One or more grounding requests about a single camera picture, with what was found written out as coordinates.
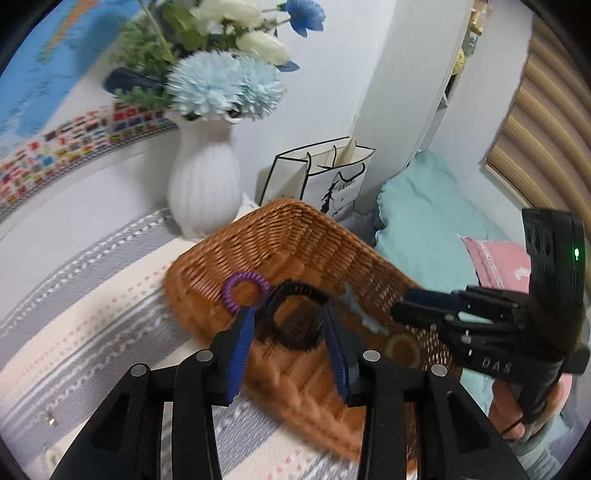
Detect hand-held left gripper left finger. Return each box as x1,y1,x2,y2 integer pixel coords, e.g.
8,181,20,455
51,307,256,480

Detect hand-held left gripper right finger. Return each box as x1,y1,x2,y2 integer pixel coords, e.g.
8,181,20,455
324,307,532,480

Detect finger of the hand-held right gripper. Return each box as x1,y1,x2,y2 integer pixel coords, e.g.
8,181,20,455
390,305,533,366
401,286,533,319

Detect black bracelet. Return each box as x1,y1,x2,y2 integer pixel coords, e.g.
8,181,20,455
261,278,332,352

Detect brown wicker basket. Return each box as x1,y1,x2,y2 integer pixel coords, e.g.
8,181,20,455
164,198,467,462

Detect person's right hand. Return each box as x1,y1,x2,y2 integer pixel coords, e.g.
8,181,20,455
491,374,568,443

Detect pink pillow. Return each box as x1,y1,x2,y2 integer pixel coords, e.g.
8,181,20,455
458,235,536,296

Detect teal pillow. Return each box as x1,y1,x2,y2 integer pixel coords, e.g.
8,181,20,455
373,150,511,301

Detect white paper gift bag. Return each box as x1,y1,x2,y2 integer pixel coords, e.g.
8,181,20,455
257,136,377,223

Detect grey striped woven table cloth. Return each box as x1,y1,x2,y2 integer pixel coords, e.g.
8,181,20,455
0,194,419,480

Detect white ribbed vase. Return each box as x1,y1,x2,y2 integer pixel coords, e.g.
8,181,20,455
167,108,243,241

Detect beige window blind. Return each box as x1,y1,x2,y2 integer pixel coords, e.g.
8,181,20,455
482,22,591,217

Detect white bookshelf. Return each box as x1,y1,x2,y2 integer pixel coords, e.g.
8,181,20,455
431,0,491,139

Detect blue and white flower bouquet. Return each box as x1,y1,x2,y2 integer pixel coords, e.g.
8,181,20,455
104,0,327,123

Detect tan coil hair tie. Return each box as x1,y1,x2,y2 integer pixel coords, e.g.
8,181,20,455
384,335,423,370

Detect purple coil hair tie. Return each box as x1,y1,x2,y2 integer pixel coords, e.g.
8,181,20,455
221,271,272,315

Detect black cable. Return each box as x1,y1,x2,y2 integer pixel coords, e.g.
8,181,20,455
500,410,533,438

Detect world map wall poster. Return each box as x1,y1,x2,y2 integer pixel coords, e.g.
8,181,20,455
0,0,182,223

